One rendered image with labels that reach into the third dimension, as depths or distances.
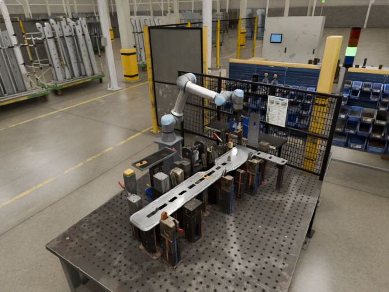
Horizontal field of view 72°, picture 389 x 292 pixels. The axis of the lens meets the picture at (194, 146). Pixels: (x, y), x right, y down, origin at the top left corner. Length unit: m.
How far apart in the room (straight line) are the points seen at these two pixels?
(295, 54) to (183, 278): 7.82
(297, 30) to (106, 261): 7.97
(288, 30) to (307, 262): 7.06
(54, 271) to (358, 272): 2.88
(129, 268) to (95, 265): 0.24
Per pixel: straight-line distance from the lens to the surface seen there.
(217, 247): 2.03
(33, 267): 3.26
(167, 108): 5.13
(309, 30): 8.77
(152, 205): 1.92
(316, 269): 3.01
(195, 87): 2.24
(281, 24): 8.94
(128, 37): 9.83
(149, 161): 2.12
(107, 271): 2.01
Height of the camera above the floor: 2.21
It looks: 27 degrees down
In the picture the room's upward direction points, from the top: 1 degrees counter-clockwise
